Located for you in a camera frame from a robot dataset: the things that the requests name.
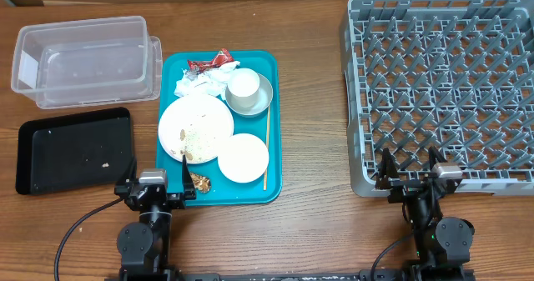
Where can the black rectangular tray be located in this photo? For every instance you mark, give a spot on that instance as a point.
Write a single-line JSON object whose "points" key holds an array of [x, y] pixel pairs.
{"points": [[73, 151]]}

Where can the wooden chopstick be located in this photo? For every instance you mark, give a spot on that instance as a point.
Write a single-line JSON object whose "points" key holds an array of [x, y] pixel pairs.
{"points": [[267, 145]]}

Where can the small white plate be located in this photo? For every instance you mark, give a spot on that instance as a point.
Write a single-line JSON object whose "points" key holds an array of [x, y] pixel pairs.
{"points": [[243, 158]]}

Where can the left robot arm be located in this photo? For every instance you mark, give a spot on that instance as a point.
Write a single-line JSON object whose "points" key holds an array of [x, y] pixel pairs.
{"points": [[144, 245]]}

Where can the large white plate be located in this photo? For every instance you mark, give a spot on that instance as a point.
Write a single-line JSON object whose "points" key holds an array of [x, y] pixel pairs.
{"points": [[193, 127]]}

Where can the teal serving tray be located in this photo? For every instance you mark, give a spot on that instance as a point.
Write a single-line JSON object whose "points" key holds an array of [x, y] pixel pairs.
{"points": [[223, 191]]}

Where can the grey shallow bowl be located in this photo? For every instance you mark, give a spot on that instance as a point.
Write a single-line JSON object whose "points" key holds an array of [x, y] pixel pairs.
{"points": [[263, 100]]}

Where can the brown food scrap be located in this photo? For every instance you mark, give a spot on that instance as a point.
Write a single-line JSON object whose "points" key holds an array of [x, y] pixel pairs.
{"points": [[201, 183]]}

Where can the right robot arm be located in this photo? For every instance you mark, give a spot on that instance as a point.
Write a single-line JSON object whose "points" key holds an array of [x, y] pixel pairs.
{"points": [[442, 243]]}

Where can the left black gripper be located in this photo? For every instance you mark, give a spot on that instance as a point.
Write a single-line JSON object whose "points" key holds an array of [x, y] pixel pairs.
{"points": [[178, 200]]}

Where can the red snack wrapper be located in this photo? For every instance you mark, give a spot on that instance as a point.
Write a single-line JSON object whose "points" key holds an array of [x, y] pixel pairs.
{"points": [[223, 56]]}

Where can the grey dishwasher rack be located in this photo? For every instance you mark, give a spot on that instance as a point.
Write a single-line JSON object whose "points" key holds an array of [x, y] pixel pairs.
{"points": [[456, 75]]}

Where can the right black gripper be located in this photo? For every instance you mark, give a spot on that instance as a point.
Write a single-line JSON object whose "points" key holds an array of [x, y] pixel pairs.
{"points": [[414, 185]]}

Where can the clear plastic storage bin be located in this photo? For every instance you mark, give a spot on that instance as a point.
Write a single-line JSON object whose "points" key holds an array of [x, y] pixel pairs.
{"points": [[87, 63]]}

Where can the white paper cup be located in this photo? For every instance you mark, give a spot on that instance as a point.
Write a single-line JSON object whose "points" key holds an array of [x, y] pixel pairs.
{"points": [[243, 86]]}

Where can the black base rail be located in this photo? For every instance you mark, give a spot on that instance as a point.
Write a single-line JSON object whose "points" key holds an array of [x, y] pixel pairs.
{"points": [[363, 275]]}

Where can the white napkin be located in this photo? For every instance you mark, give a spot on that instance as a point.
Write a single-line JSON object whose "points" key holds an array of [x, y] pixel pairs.
{"points": [[212, 81]]}

